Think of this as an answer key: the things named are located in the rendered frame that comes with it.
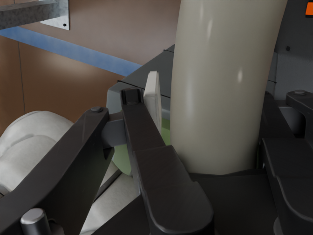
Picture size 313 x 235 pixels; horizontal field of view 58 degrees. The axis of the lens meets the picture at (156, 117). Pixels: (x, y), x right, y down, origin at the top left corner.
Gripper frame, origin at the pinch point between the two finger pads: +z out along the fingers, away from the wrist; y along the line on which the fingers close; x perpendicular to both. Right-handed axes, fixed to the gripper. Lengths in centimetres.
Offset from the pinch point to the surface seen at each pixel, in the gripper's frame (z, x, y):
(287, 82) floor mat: 108, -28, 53
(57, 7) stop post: 147, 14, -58
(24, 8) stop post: 125, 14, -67
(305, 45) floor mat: 104, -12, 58
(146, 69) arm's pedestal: 65, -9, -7
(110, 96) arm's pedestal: 49, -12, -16
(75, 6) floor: 145, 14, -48
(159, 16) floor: 128, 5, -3
